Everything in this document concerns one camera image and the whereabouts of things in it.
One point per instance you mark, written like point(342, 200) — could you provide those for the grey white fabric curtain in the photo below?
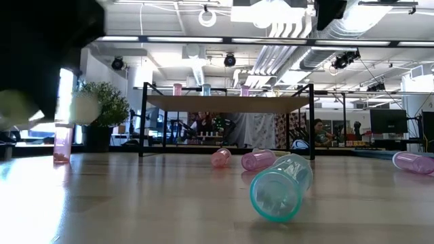
point(254, 130)

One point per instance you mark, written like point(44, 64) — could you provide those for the floral fabric curtain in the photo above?
point(281, 130)

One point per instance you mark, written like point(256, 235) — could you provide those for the black ceiling spotlight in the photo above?
point(230, 60)
point(117, 63)

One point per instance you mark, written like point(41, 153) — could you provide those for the red translucent medicine bottle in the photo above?
point(62, 149)
point(177, 91)
point(220, 159)

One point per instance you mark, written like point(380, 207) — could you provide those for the green potted plant black pot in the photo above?
point(108, 108)

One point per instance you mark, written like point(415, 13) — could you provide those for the white blue helmet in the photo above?
point(300, 144)

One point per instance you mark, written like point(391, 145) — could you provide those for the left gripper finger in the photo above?
point(47, 88)

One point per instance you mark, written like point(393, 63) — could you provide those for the black aluminium rig frame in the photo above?
point(142, 38)

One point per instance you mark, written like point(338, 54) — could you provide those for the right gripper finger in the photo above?
point(329, 11)

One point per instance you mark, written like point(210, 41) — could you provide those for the black ceiling light cluster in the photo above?
point(346, 59)

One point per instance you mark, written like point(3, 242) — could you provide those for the purple translucent medicine bottle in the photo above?
point(259, 160)
point(245, 92)
point(413, 163)

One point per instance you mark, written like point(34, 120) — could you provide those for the black computer monitor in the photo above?
point(429, 128)
point(388, 121)

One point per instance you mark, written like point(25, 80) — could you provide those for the wooden shelf black metal legs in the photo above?
point(223, 104)

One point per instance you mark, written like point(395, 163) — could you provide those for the teal translucent medicine bottle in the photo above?
point(281, 189)
point(206, 91)

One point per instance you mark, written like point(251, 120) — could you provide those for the person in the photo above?
point(203, 122)
point(320, 133)

